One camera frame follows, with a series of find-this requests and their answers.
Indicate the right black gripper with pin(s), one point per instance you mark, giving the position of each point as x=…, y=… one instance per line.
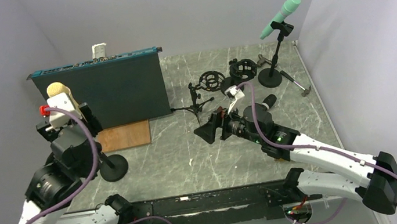
x=218, y=118

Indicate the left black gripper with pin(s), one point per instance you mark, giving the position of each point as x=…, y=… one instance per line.
x=95, y=124

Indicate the cream yellow microphone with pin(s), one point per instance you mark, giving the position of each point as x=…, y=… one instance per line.
x=56, y=88

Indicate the black condenser microphone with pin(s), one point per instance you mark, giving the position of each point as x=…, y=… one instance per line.
x=269, y=102

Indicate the black round-base clip stand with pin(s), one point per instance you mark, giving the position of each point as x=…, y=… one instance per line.
x=270, y=77

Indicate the mint green microphone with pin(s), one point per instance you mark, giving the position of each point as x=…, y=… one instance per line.
x=289, y=7

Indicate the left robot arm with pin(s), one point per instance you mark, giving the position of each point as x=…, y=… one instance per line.
x=75, y=160

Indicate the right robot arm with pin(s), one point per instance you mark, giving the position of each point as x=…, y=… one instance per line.
x=366, y=178

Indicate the brown wooden board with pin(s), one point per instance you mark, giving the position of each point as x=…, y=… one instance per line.
x=125, y=136

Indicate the dark rack unit blue edge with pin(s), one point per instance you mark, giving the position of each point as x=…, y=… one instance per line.
x=119, y=89

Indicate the grey metal clamp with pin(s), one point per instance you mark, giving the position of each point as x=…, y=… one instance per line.
x=263, y=60

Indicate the white block behind rack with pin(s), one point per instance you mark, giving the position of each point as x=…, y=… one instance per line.
x=99, y=51

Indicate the small grey hammer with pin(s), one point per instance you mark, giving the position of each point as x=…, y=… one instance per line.
x=305, y=91

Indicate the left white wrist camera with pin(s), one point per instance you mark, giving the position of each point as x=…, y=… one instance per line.
x=59, y=109

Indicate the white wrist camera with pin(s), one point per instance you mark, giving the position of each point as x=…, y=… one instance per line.
x=235, y=94
x=59, y=109

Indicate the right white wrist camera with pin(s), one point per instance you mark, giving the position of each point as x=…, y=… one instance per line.
x=235, y=94

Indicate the black round-base shock mount stand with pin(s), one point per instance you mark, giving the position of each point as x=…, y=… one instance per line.
x=239, y=71

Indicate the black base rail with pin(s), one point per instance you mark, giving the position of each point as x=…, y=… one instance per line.
x=223, y=206

